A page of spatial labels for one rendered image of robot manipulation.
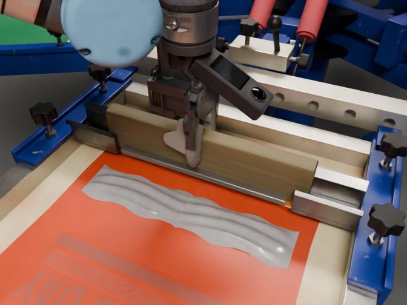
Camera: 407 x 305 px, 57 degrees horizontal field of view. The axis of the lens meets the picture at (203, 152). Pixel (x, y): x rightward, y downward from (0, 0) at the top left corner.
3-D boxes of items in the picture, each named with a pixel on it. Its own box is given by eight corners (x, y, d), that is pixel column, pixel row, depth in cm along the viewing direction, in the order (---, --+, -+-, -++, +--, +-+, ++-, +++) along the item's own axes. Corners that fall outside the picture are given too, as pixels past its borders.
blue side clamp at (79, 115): (45, 188, 67) (33, 159, 62) (23, 180, 68) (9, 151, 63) (135, 101, 87) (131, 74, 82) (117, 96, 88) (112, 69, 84)
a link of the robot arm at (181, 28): (227, -4, 48) (201, 19, 42) (226, 30, 51) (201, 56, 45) (175, -13, 50) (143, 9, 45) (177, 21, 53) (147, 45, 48)
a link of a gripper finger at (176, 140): (168, 158, 63) (169, 108, 58) (200, 167, 61) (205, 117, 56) (158, 167, 61) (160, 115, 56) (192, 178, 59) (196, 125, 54)
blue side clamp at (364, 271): (375, 316, 50) (392, 290, 45) (336, 301, 51) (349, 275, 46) (391, 170, 70) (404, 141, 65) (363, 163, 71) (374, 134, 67)
